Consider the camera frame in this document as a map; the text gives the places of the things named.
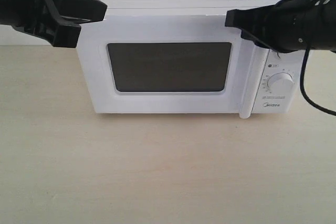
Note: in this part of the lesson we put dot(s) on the lower white timer knob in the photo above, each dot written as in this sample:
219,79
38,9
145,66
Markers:
280,83

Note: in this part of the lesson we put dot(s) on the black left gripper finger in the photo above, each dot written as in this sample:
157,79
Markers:
58,33
81,10

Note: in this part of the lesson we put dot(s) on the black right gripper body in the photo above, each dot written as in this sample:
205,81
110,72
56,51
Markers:
306,22

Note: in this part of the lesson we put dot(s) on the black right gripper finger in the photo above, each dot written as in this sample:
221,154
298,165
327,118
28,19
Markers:
258,37
264,16

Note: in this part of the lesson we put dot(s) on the white microwave door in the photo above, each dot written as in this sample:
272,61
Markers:
168,64

